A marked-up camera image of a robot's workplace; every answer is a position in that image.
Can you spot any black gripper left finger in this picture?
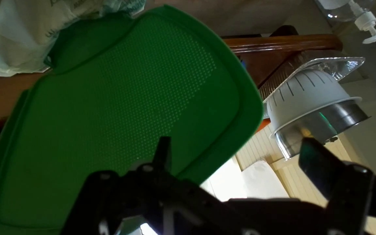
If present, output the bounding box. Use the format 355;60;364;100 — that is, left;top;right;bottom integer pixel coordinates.
61;136;206;235

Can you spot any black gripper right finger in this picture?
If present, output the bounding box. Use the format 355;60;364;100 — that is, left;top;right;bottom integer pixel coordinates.
297;137;376;235

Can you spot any green trash can lid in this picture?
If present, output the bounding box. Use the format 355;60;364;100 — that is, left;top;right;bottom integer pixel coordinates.
0;4;265;235

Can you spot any stainless steel bowl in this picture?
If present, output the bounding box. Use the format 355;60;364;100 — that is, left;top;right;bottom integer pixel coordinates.
274;100;369;159

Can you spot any white slotted colander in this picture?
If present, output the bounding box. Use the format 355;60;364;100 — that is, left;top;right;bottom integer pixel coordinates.
263;69;363;134

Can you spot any aluminium foil tray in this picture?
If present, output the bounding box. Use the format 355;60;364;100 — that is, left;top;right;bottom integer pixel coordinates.
257;55;367;102

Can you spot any clear pump sanitizer bottle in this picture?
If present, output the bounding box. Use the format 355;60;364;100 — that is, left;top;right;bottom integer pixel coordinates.
316;0;376;46

